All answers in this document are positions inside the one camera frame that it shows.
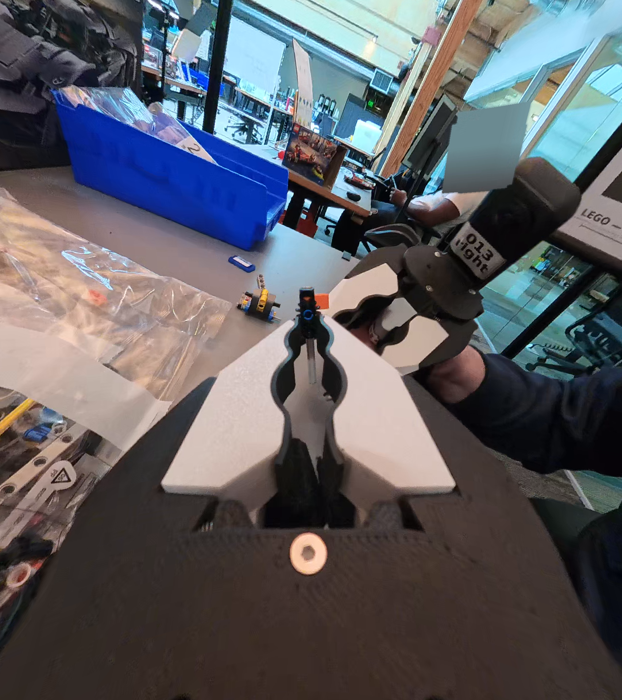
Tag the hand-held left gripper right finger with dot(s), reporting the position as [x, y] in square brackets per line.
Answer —
[393, 437]

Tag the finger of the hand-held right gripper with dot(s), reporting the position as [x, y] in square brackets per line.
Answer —
[417, 342]
[365, 284]

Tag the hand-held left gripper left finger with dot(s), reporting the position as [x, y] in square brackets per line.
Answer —
[223, 437]

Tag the black lego beam assembly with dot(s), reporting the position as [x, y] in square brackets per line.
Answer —
[306, 311]

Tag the grey lego axle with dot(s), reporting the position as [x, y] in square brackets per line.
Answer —
[311, 366]

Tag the yellow and black lego assembly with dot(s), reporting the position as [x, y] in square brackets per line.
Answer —
[259, 303]

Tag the small blue lego tile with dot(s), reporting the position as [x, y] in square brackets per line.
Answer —
[241, 262]

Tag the person's right forearm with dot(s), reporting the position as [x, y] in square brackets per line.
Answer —
[535, 415]

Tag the lego set box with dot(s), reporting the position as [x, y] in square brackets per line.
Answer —
[313, 153]

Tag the clear bags of LEGO parts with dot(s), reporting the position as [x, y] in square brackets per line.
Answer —
[31, 454]

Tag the clear lego bag orange piece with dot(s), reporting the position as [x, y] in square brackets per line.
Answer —
[70, 284]

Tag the tall clear lego bag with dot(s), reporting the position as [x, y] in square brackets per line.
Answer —
[141, 115]

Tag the person's right hand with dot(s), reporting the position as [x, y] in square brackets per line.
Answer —
[453, 377]

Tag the brown background desk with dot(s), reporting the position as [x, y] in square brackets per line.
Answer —
[338, 194]

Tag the computer monitor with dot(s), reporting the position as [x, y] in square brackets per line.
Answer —
[431, 136]

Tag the black mesh office chair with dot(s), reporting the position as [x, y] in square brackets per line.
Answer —
[606, 333]

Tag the wooden beam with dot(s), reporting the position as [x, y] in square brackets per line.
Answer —
[436, 76]

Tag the blue plastic bin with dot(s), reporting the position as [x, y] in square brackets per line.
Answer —
[168, 175]

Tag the whiteboard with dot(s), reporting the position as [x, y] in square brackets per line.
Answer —
[250, 60]

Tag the person's jeans leg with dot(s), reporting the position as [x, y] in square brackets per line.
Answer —
[617, 574]

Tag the black metal pole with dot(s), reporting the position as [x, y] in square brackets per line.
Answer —
[218, 65]

